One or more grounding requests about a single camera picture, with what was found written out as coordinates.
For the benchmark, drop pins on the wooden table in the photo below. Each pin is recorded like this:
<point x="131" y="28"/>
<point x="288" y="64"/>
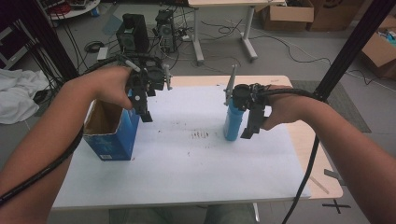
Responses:
<point x="314" y="146"/>

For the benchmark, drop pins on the white-legged desk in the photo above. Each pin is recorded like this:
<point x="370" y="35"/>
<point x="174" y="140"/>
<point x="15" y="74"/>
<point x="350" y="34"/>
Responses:
<point x="224" y="3"/>

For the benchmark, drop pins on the white power strip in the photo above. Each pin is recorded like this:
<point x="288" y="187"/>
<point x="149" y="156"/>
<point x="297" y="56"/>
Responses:
<point x="185" y="38"/>

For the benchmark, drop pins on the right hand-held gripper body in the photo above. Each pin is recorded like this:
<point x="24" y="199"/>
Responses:
<point x="246" y="96"/>

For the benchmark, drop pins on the blue bottle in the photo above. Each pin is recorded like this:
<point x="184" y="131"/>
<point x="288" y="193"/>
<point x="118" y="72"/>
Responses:
<point x="233" y="124"/>

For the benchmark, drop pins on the person's left hand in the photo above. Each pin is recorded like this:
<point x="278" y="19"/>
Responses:
<point x="110" y="85"/>

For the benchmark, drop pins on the black computer tower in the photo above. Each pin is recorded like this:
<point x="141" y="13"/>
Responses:
<point x="137" y="34"/>

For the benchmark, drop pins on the blue cardboard box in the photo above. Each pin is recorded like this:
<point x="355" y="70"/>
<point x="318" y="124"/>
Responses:
<point x="115" y="137"/>

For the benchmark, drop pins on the round white table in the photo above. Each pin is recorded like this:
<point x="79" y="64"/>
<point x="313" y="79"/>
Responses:
<point x="77" y="11"/>

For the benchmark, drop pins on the black metal stand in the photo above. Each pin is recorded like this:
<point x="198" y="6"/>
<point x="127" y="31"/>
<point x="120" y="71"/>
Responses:
<point x="351" y="46"/>
<point x="43" y="34"/>

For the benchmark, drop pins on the white cloth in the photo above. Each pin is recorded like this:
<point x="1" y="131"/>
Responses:
<point x="18" y="93"/>

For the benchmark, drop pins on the person's right hand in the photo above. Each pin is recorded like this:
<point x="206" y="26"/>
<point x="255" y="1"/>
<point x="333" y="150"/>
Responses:
<point x="285" y="107"/>

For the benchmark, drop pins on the small white box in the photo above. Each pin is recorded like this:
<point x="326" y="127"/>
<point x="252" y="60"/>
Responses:
<point x="102" y="53"/>

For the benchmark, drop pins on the open-sided computer tower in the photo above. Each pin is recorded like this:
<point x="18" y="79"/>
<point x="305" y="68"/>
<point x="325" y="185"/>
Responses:
<point x="166" y="31"/>

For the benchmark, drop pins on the open brown cardboard box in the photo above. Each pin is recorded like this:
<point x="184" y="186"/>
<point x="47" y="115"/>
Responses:
<point x="379" y="49"/>

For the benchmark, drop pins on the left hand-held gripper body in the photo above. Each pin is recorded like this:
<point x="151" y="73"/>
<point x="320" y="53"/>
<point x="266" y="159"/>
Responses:
<point x="141" y="84"/>

